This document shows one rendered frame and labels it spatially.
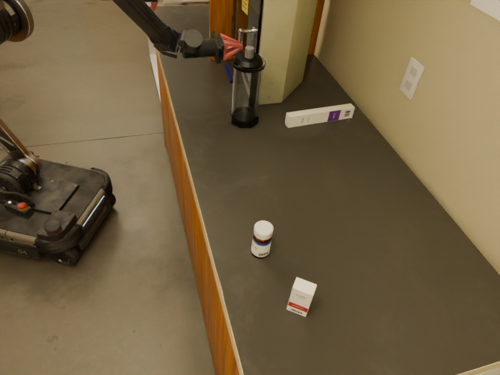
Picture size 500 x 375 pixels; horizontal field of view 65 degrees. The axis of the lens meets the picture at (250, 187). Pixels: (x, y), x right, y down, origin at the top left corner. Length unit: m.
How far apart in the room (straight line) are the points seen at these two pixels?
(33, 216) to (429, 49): 1.83
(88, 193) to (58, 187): 0.15
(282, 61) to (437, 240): 0.77
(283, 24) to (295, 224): 0.67
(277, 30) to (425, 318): 0.96
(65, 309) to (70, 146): 1.24
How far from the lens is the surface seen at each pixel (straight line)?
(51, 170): 2.40
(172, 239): 2.23
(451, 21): 1.29
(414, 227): 1.19
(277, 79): 1.48
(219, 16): 1.73
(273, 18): 1.38
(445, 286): 1.10
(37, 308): 2.15
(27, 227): 2.14
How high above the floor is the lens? 1.74
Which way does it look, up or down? 44 degrees down
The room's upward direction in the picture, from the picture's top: 6 degrees clockwise
